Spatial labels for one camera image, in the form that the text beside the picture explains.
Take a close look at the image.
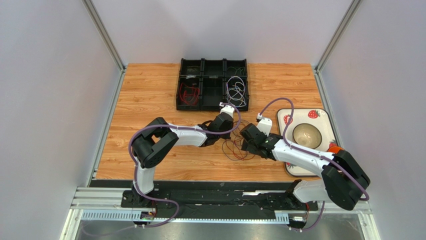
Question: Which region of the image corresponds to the coloured wire bundle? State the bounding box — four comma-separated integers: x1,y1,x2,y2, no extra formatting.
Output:
221,119,255,162

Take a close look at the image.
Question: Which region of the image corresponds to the white wire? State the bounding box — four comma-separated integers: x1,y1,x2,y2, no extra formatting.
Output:
225,75,248,108

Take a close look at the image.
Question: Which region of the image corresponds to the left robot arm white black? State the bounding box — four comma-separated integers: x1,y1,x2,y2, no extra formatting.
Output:
128,112,234,200

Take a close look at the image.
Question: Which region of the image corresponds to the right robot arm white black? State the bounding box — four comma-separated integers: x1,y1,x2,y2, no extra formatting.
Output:
240,123,371,211

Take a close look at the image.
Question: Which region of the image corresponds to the black six-compartment tray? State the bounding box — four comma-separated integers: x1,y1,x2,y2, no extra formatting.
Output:
175,58,250,112

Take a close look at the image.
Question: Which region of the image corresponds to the beige ceramic bowl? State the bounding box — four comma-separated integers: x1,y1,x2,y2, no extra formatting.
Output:
292,123,323,149

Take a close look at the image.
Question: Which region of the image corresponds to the strawberry pattern white tray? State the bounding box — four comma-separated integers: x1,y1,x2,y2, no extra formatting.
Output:
276,108,338,177

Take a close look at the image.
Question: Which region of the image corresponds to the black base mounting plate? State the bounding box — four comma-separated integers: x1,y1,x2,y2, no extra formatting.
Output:
120,180,319,220

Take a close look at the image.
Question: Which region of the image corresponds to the orange plastic cup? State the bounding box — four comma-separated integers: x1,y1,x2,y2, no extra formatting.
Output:
327,145,345,154

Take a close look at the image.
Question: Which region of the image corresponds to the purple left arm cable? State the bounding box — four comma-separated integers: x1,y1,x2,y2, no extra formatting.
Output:
128,103,243,229

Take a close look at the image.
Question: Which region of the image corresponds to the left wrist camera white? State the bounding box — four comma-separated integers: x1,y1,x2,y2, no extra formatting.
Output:
219,102,235,118

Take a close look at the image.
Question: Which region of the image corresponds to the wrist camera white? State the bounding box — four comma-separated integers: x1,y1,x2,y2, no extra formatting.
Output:
256,113,273,137
219,102,235,118

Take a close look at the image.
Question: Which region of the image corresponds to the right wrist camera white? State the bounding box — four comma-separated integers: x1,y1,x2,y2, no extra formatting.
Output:
256,113,273,137

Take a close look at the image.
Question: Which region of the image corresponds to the aluminium frame rail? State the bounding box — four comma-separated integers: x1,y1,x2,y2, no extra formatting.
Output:
60,180,380,240

